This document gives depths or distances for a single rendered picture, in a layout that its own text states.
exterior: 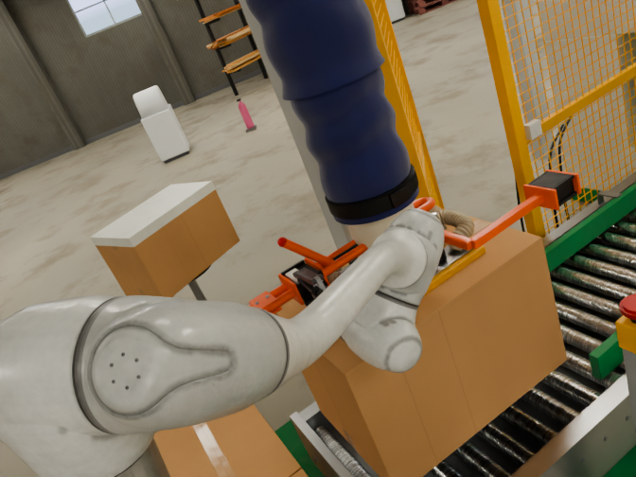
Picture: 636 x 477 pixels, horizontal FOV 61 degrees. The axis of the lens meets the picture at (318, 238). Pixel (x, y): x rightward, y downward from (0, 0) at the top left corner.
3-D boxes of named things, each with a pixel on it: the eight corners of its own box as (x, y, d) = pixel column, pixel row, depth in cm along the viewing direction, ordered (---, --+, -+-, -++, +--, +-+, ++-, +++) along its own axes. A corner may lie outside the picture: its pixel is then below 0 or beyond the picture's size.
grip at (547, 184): (550, 187, 131) (546, 168, 129) (582, 192, 124) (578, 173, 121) (526, 203, 128) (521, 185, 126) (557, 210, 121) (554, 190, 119)
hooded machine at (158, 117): (164, 156, 950) (132, 93, 902) (192, 145, 951) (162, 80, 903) (161, 166, 891) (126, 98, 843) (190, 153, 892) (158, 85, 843)
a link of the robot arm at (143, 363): (287, 287, 57) (180, 297, 62) (178, 278, 40) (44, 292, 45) (294, 418, 55) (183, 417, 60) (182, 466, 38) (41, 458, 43)
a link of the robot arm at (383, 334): (369, 353, 109) (395, 292, 109) (418, 388, 96) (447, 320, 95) (326, 342, 103) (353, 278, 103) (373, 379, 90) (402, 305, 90)
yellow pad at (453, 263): (458, 242, 144) (453, 226, 142) (486, 252, 136) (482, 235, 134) (358, 311, 133) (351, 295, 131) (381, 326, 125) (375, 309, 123)
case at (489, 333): (467, 309, 184) (436, 205, 167) (568, 360, 149) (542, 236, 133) (321, 413, 165) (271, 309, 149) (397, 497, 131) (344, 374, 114)
